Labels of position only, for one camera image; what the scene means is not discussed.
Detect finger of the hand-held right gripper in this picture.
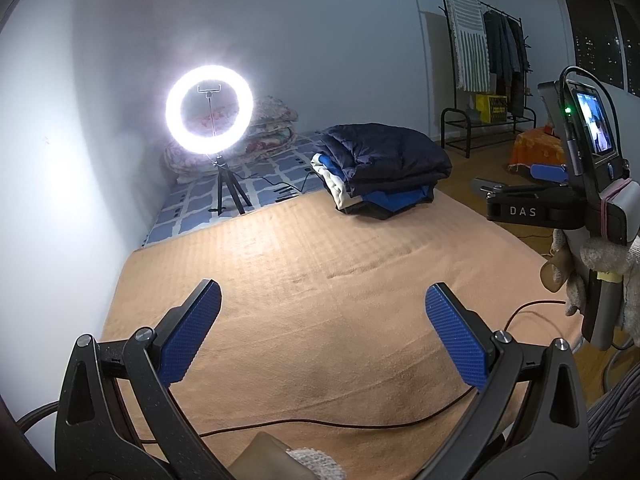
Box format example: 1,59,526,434
530,162,571,183
471,176,538,198

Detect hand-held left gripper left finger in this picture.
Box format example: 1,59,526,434
54,279,236,480

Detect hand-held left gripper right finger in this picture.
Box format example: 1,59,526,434
407,282,591,480

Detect blue and white jacket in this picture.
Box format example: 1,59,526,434
310,152,436,221

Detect navy puffer jacket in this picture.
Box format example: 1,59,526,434
315,123,453,198

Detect dark hanging clothes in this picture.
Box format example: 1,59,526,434
482,10,531,118

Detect black clothes rack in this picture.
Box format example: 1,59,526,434
435,0,533,93

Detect person's right hand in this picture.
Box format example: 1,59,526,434
539,232,640,333

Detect person's left hand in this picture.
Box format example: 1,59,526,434
235,432,348,480

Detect orange cloth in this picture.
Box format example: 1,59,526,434
507,127,568,176

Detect yellow box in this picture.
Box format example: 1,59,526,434
475,92,511,123

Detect blue checkered bed sheet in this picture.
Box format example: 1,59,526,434
142,130,351,248

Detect tan blanket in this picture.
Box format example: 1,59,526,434
100,187,601,480

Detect striped towel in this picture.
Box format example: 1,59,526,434
445,0,491,92

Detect dark window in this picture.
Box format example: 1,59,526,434
562,0,640,96

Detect black tripod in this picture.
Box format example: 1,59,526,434
207,152,253,217

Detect folded floral quilt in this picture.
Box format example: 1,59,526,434
162,95,301,183

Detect thin black cable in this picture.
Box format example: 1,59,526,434
140,300,571,448

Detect black ring light cable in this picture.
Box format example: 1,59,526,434
235,170,321,196

